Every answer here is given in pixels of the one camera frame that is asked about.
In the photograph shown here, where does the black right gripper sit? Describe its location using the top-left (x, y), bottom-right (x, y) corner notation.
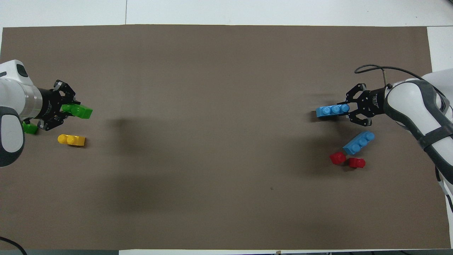
top-left (346, 83), bottom-right (387, 127)

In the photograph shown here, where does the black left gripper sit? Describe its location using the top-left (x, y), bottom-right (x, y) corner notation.
top-left (36, 80), bottom-right (77, 131)

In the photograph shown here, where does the green two-stud toy block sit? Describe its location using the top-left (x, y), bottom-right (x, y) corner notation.
top-left (22, 120), bottom-right (39, 135)
top-left (62, 103), bottom-right (93, 120)

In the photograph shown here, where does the blue three-stud toy block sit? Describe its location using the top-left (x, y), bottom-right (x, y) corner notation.
top-left (316, 104), bottom-right (350, 119)
top-left (342, 130), bottom-right (376, 156)

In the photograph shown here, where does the yellow two-stud toy block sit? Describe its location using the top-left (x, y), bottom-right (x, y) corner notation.
top-left (57, 134), bottom-right (86, 147)

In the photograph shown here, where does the brown table mat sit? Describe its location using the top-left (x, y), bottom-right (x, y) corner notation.
top-left (0, 24), bottom-right (452, 250)

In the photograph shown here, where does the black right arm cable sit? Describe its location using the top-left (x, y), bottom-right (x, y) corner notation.
top-left (355, 64), bottom-right (425, 89)

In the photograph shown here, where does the black floor cable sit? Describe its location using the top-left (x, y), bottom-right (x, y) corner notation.
top-left (0, 236), bottom-right (28, 255)

